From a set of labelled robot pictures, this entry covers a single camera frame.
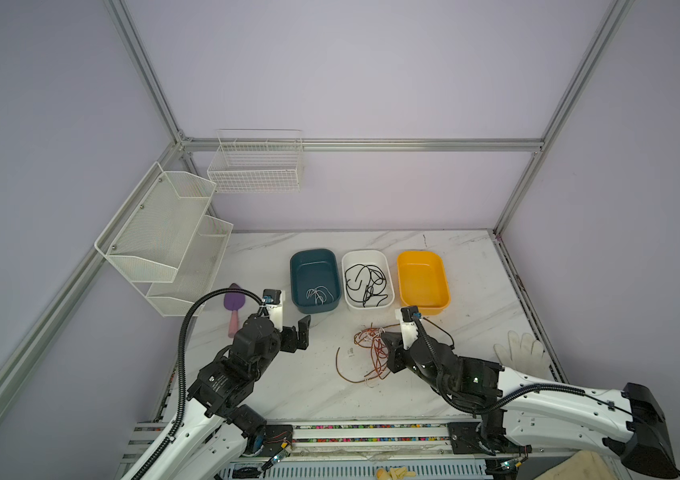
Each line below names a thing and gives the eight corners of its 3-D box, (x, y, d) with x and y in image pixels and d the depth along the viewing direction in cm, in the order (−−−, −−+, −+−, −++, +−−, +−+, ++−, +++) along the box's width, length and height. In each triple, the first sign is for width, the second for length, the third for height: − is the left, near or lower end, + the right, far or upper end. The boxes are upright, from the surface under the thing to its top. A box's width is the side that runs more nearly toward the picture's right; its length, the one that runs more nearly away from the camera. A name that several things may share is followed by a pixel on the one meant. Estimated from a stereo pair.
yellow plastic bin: (400, 315, 99) (403, 305, 94) (393, 262, 114) (395, 251, 110) (450, 315, 99) (455, 305, 95) (437, 262, 114) (441, 251, 110)
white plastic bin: (340, 314, 98) (340, 305, 94) (342, 259, 114) (341, 249, 109) (393, 314, 99) (395, 305, 94) (387, 259, 114) (389, 249, 110)
